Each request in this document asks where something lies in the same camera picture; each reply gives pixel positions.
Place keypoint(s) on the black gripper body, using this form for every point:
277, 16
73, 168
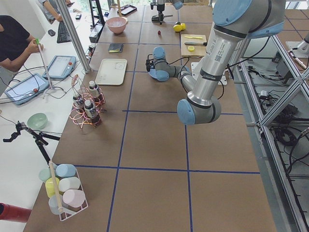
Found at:
160, 9
150, 68

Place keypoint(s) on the blue plate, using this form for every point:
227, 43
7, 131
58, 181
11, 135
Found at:
152, 73

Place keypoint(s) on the silver metal scoop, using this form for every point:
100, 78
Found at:
155, 18

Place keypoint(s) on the cream bear tray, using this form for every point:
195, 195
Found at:
111, 72

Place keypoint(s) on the grey folded cloth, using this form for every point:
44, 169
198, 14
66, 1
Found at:
115, 48

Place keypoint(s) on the lemon half slice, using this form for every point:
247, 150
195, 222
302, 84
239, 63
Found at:
191, 48

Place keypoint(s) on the yellow plastic knife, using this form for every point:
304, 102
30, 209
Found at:
194, 37

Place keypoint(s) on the pink bowl of ice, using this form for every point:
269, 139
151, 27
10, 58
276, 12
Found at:
117, 24

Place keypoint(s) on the wooden cutting board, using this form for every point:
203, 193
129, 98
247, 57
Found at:
199, 50

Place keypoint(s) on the steel knife sharpener rod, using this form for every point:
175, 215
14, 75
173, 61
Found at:
196, 43

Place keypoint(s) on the dark drink bottle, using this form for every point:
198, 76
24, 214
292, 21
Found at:
78, 103
95, 91
91, 112

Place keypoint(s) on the blue teach pendant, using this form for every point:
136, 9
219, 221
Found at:
27, 89
61, 66

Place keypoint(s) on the black keyboard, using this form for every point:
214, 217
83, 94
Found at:
62, 34

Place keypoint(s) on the green bowl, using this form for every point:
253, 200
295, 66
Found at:
37, 121

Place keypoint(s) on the person in black shirt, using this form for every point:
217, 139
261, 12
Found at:
16, 44

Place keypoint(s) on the blue cup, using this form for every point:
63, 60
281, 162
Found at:
65, 170

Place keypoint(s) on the white cup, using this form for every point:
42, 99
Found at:
69, 183

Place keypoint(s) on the pink cup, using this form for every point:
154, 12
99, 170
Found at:
73, 197

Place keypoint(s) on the yellow cup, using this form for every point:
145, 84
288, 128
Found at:
49, 186

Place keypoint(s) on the red bottle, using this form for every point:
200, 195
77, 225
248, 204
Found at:
14, 213

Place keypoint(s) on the copper wire bottle rack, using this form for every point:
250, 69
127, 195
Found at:
80, 119

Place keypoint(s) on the aluminium frame post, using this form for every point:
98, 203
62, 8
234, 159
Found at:
73, 34

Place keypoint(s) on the white wire cup rack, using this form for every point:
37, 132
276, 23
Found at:
56, 204

